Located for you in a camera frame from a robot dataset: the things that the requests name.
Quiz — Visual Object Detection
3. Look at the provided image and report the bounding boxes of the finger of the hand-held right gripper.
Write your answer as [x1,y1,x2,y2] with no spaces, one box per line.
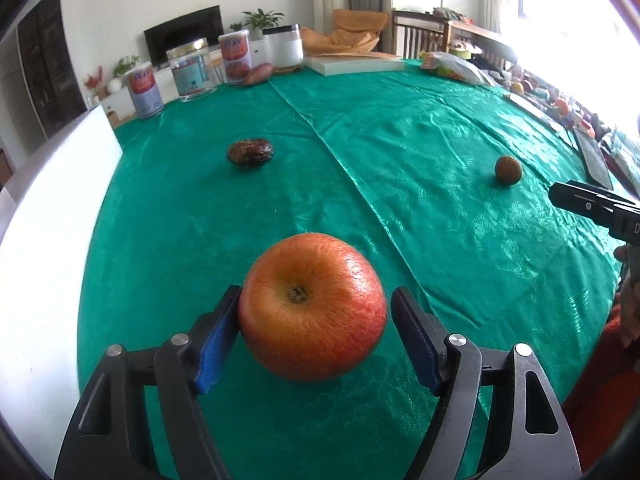
[610,204,640,242]
[548,180,640,227]

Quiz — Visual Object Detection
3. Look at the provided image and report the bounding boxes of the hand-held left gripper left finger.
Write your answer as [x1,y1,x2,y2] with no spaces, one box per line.
[54,284,244,480]

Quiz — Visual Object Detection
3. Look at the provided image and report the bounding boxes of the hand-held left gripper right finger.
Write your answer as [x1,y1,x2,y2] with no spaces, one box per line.
[390,287,582,480]

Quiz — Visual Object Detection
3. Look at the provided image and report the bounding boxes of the red apple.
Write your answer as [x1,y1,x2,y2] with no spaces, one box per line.
[238,232,388,382]

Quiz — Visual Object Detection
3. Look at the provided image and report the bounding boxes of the person's right hand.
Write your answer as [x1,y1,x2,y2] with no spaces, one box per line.
[613,244,640,350]

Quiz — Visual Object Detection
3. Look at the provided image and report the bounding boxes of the dark tablet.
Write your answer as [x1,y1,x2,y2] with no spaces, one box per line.
[572,126,615,191]

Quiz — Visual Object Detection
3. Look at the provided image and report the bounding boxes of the dark brownish orange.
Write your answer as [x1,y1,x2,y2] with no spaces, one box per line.
[494,156,523,186]

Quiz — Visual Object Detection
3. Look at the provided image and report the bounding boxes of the person's red clothing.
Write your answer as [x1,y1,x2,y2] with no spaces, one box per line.
[562,305,640,466]

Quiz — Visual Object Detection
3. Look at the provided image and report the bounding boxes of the green patterned tablecloth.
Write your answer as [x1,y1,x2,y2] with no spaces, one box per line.
[75,57,627,480]

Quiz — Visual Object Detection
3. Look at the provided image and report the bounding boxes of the colourful snack bag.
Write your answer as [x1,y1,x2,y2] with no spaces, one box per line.
[419,50,497,87]

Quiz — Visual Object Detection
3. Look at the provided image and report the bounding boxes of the white foam board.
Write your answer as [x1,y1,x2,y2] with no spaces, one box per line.
[0,107,124,463]

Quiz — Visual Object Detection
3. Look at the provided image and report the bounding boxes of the dark wrinkled fruit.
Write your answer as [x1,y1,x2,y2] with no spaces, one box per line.
[226,138,275,166]

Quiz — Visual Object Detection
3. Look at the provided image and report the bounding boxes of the wooden chair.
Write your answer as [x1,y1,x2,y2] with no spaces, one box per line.
[391,8,453,60]

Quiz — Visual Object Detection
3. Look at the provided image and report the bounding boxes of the flat white box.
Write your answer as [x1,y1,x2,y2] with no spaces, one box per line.
[303,54,406,77]

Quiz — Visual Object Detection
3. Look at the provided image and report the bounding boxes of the white can with red label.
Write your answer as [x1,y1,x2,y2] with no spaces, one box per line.
[124,61,165,120]

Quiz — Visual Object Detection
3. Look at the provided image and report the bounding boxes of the clear jar with blue label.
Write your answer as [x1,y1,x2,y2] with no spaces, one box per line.
[166,38,219,103]

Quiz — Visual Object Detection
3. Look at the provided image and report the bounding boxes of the reddish sweet potato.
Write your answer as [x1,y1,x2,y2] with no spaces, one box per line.
[243,62,275,85]

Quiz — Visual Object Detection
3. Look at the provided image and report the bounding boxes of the orange beanbag cushion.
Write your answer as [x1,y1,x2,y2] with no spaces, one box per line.
[299,8,390,57]

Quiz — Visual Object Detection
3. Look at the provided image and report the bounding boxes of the orange-labelled can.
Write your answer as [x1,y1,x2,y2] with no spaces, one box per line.
[218,30,253,85]

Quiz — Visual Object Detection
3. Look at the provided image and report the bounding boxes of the red flowers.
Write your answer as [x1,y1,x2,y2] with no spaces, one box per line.
[83,65,105,93]

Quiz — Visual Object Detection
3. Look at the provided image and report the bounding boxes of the small green plant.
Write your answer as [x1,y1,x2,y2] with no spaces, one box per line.
[110,54,141,80]

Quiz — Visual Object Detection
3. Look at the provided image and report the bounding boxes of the white jar with black lid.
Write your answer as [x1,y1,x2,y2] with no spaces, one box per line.
[261,24,305,69]

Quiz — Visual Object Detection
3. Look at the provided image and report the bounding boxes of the black television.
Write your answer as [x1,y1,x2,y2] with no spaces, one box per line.
[143,5,225,69]

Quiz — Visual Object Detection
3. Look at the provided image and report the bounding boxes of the dark display cabinet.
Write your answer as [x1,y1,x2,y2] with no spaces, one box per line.
[16,0,89,139]

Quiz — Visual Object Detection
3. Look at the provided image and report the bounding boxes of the leafy potted plant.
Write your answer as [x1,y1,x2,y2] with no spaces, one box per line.
[241,8,285,41]

